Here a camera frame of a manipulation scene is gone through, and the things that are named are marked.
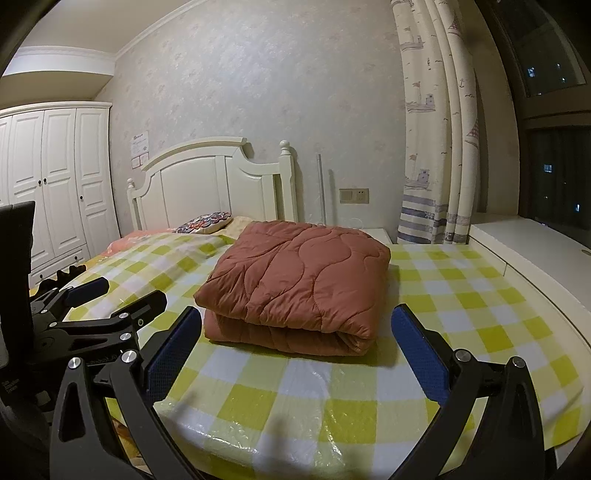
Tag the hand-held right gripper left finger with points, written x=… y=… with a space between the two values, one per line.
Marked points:
x=173 y=353

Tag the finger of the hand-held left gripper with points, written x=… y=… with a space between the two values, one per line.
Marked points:
x=90 y=288
x=147 y=304

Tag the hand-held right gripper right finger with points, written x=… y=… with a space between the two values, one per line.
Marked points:
x=420 y=355

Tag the rust quilted jacket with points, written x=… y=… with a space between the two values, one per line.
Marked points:
x=295 y=277

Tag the black cloth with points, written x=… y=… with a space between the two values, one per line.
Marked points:
x=69 y=272

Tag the green checkered plastic sheet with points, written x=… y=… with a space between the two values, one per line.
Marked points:
x=461 y=323

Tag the orange bedding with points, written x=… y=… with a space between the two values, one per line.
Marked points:
x=138 y=240

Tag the patterned round pillow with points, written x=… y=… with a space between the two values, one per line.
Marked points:
x=205 y=222

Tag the white wardrobe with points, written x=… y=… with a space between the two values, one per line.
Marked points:
x=60 y=184

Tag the yellow pillow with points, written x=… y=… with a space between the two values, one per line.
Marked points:
x=238 y=226

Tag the white nightstand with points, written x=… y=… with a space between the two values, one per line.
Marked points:
x=381 y=235

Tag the cream wooden headboard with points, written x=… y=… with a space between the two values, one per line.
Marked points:
x=198 y=184

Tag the white window sill platform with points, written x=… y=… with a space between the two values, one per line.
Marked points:
x=521 y=244

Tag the white pole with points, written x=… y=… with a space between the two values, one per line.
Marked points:
x=322 y=189

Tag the boat print curtain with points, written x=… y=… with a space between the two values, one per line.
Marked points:
x=434 y=115

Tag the dark window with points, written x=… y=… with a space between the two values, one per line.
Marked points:
x=554 y=138

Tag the wall paper notices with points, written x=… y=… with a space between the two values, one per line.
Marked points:
x=140 y=147

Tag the beige wall socket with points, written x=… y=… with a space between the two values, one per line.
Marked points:
x=354 y=195

